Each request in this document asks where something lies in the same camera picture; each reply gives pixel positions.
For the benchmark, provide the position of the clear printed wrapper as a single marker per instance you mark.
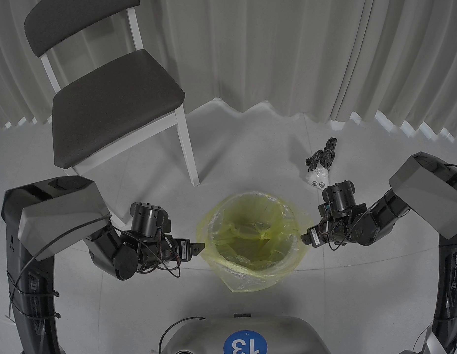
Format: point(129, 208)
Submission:
point(317, 178)

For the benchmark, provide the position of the black plastic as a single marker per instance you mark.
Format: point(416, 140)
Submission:
point(324, 155)

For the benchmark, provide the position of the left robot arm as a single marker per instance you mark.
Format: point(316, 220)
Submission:
point(59, 212)

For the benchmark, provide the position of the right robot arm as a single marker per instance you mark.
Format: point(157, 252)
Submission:
point(424, 194)

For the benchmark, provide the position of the yellow plastic bag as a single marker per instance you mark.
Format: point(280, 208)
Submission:
point(250, 249)

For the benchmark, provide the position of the white curtain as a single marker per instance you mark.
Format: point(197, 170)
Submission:
point(232, 31)
point(416, 50)

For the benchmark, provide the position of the grey white chair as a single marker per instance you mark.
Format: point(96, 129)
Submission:
point(118, 98)

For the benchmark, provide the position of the white trash bin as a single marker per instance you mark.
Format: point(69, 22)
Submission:
point(252, 198)

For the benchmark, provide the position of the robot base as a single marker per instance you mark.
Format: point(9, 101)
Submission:
point(243, 334)

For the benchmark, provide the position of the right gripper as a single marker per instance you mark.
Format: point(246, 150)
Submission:
point(318, 236)

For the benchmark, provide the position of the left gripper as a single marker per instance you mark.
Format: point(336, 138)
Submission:
point(182, 250)

